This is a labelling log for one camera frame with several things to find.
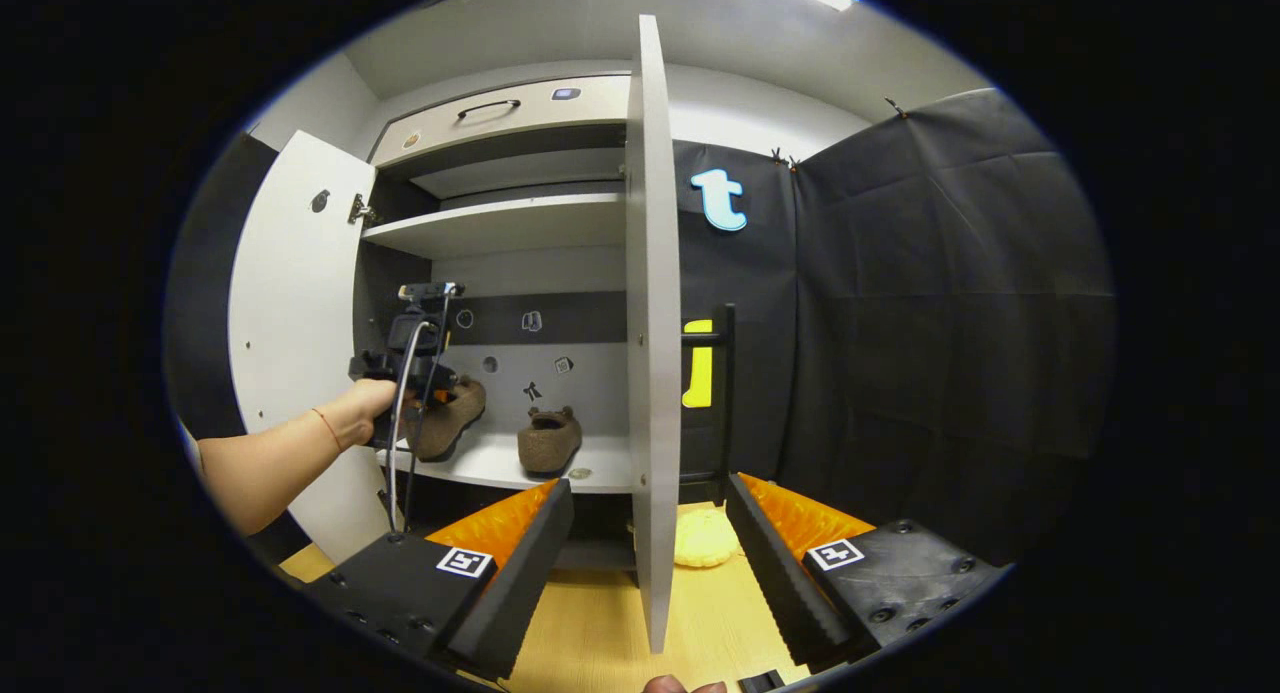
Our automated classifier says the gray cable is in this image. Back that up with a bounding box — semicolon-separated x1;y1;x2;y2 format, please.
385;318;441;539

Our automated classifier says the beige cabinet drawer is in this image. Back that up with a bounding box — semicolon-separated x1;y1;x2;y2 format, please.
372;75;633;169

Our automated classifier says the white shoe cabinet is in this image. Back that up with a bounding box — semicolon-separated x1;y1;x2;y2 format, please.
352;73;683;574

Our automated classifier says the black backdrop cloth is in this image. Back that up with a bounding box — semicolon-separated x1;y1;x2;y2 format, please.
672;88;1119;569

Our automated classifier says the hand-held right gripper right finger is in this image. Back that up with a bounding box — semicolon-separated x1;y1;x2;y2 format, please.
725;473;1006;674

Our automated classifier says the white cabinet door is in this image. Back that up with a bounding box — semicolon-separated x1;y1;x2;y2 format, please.
228;130;401;564
625;15;683;654

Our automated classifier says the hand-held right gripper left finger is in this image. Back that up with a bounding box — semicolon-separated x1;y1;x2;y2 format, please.
305;478;576;682

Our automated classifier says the white cabinet shelf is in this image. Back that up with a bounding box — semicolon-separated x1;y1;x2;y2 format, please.
362;193;629;261
375;431;636;494

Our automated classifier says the yellow round bread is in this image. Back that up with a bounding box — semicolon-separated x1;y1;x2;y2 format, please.
675;508;743;569

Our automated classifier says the brown fuzzy shoe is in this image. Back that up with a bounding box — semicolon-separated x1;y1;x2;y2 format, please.
405;376;488;462
518;406;583;476

